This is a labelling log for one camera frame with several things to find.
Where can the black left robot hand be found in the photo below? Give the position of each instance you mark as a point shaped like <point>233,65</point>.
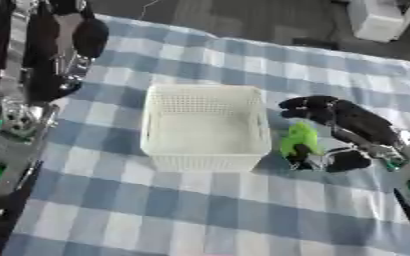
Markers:
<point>41,60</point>

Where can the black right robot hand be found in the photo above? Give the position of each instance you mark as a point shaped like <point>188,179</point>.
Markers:
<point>354,120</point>

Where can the green toy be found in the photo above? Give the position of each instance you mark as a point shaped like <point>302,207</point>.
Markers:
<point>300,138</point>

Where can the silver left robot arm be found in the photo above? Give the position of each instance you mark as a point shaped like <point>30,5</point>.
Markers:
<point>10,140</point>

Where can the black flat object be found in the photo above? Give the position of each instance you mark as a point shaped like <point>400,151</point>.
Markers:
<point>315,43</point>

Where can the white appliance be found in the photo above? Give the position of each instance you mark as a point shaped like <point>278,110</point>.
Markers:
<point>380,18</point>

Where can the white perforated plastic basket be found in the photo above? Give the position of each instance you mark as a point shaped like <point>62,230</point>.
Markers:
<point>205,128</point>

